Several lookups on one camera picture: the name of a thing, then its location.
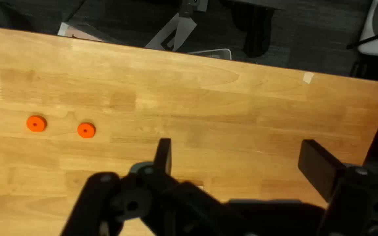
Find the white tape piece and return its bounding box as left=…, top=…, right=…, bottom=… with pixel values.
left=304, top=72, right=315, bottom=84

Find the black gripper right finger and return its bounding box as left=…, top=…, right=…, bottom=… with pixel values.
left=298, top=139, right=347, bottom=202

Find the orange ring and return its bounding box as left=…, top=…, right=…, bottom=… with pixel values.
left=77, top=120, right=98, bottom=140
left=25, top=114, right=49, bottom=134

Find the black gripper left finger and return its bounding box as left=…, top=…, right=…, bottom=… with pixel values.
left=154, top=137, right=172, bottom=173

